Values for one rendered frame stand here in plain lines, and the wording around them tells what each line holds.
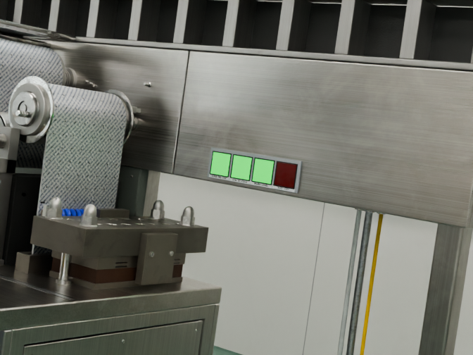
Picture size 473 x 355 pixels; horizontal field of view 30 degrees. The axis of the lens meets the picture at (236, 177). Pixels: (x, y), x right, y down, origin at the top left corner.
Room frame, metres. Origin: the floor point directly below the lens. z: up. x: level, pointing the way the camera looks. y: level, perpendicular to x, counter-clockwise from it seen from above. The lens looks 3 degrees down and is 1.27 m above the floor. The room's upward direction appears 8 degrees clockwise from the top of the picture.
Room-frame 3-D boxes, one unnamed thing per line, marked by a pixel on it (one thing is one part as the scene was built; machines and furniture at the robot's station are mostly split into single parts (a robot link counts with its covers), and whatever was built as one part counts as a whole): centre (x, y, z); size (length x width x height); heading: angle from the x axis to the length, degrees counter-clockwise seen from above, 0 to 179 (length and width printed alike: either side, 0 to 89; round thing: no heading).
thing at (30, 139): (1.95, 0.47, 1.25); 0.15 x 0.01 x 0.15; 54
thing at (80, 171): (2.01, 0.35, 1.11); 0.23 x 0.01 x 0.18; 144
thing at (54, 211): (1.86, 0.37, 1.05); 0.04 x 0.04 x 0.04
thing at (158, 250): (1.92, 0.15, 0.96); 0.10 x 0.03 x 0.11; 144
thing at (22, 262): (2.01, 0.35, 0.92); 0.28 x 0.04 x 0.04; 144
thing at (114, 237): (1.97, 0.23, 1.00); 0.40 x 0.16 x 0.06; 144
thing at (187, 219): (2.07, 0.10, 1.05); 0.04 x 0.04 x 0.04
